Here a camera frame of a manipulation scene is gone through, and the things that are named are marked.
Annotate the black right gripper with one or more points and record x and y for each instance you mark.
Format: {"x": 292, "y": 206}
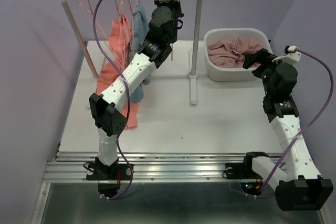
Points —
{"x": 261, "y": 55}

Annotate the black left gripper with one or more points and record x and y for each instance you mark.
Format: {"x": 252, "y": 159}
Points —
{"x": 174, "y": 3}

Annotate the dusty pink pleated skirt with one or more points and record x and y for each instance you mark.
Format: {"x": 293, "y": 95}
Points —
{"x": 230, "y": 53}

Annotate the coral orange garment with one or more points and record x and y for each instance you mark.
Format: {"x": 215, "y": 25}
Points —
{"x": 108, "y": 75}

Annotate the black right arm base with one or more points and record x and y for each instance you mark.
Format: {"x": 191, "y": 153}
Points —
{"x": 250, "y": 182}

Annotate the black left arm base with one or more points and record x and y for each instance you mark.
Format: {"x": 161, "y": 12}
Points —
{"x": 112, "y": 181}

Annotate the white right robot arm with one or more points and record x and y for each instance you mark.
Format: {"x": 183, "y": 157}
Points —
{"x": 294, "y": 178}

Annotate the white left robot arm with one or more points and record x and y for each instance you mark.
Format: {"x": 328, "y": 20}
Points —
{"x": 106, "y": 107}

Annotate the white plastic basket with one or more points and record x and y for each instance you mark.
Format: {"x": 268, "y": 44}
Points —
{"x": 232, "y": 74}

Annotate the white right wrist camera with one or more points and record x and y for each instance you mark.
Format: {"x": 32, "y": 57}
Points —
{"x": 291, "y": 56}

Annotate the aluminium rail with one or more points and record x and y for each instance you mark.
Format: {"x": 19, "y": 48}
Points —
{"x": 67, "y": 167}

